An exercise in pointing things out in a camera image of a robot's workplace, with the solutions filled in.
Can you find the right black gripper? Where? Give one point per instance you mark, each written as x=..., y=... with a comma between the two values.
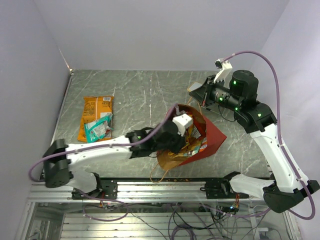
x=203, y=94

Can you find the red paper bag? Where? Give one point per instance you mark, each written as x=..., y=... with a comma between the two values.
x=202, y=140

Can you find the teal snack packet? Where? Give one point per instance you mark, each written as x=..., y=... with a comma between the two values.
x=100, y=129

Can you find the orange kettle chips bag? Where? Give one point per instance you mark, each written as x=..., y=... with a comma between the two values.
x=95, y=107

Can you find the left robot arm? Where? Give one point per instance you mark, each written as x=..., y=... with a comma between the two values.
x=64, y=164

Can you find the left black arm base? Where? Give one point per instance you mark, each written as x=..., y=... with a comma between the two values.
x=107, y=189

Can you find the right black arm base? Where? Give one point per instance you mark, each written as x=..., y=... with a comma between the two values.
x=216, y=188

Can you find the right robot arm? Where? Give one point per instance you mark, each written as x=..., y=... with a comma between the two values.
x=288, y=185

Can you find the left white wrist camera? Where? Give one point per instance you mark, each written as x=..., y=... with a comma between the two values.
x=183, y=122

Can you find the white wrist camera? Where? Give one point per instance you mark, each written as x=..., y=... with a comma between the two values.
x=183, y=122
x=224, y=67

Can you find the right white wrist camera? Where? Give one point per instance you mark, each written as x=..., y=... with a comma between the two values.
x=224, y=67

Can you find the aluminium frame rail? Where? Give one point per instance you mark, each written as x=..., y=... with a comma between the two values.
x=133, y=192

